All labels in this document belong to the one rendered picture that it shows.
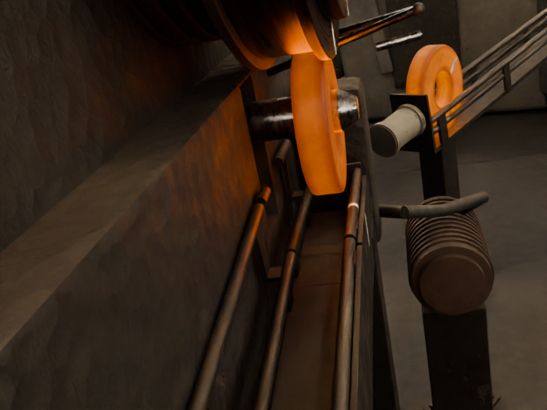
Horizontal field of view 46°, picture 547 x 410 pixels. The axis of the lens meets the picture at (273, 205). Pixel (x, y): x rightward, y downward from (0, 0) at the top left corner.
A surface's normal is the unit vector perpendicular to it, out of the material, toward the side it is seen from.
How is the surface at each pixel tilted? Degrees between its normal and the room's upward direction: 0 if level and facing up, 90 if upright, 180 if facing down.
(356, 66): 90
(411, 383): 0
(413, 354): 0
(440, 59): 90
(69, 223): 0
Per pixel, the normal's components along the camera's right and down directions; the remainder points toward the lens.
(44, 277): -0.18, -0.91
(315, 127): -0.18, 0.22
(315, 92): -0.23, -0.22
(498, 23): -0.39, 0.41
